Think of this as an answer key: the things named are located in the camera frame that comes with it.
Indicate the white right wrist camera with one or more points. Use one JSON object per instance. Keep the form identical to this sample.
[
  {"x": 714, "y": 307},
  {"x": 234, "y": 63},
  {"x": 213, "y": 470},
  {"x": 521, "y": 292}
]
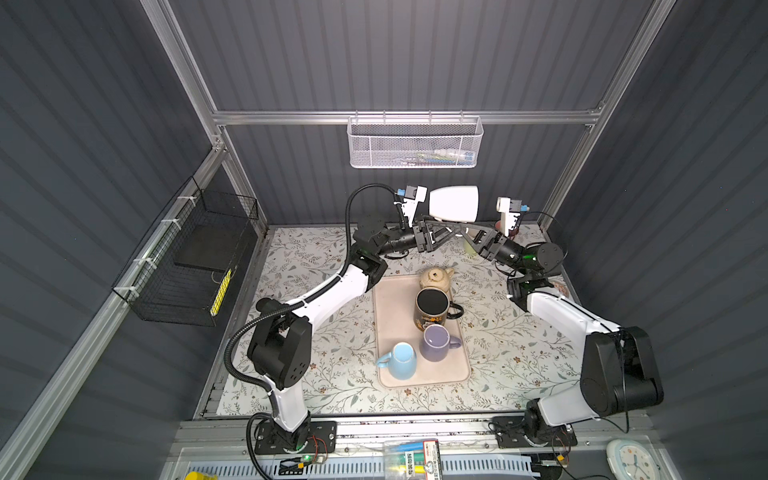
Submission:
[{"x": 511, "y": 212}]

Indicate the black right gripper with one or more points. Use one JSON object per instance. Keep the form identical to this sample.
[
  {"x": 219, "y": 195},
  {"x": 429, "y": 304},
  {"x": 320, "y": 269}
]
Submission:
[{"x": 483, "y": 241}]

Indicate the clear box of markers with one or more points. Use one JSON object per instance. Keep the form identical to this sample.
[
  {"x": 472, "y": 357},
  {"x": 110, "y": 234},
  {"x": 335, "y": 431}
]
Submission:
[{"x": 414, "y": 460}]

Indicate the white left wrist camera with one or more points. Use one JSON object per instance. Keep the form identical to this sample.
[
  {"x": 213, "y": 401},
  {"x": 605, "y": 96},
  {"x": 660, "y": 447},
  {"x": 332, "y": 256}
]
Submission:
[{"x": 407, "y": 201}]

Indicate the white wire basket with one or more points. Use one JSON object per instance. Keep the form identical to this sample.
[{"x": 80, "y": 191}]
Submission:
[{"x": 411, "y": 141}]

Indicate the white analog clock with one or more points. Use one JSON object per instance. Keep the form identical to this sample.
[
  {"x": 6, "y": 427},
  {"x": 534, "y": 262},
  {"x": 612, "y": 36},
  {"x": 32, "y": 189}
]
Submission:
[{"x": 630, "y": 460}]

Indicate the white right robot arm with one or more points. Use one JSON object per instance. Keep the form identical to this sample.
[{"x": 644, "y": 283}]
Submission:
[{"x": 618, "y": 372}]

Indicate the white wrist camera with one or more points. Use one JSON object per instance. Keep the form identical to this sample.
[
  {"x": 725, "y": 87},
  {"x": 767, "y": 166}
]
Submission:
[
  {"x": 511, "y": 212},
  {"x": 407, "y": 201}
]

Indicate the purple ceramic mug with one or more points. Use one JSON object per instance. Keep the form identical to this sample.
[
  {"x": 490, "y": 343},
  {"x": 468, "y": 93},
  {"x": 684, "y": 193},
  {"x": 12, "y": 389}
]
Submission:
[{"x": 437, "y": 342}]

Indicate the black floral mug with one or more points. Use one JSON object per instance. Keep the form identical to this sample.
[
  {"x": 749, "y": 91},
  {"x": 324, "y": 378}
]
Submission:
[{"x": 434, "y": 306}]

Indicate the clear tape roll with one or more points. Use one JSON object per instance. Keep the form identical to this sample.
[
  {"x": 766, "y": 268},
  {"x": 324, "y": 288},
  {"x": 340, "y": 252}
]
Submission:
[{"x": 561, "y": 287}]

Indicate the beige plastic tray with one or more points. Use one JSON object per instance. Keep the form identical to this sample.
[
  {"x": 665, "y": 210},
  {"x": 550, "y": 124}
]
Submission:
[{"x": 394, "y": 303}]

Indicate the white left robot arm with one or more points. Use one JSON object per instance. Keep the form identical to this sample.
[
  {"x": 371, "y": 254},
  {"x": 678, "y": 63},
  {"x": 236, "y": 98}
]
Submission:
[{"x": 273, "y": 351}]

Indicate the white ceramic mug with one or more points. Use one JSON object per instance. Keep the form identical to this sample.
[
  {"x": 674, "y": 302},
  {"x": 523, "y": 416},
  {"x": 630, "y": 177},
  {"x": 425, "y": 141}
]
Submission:
[{"x": 454, "y": 203}]

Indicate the light blue mug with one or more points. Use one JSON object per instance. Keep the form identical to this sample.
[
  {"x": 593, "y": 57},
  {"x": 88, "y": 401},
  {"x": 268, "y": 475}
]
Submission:
[{"x": 401, "y": 361}]

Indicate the black wire basket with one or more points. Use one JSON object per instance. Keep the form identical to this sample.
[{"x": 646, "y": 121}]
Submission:
[{"x": 176, "y": 279}]

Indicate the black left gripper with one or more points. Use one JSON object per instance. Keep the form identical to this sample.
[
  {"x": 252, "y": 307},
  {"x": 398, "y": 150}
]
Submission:
[{"x": 424, "y": 235}]

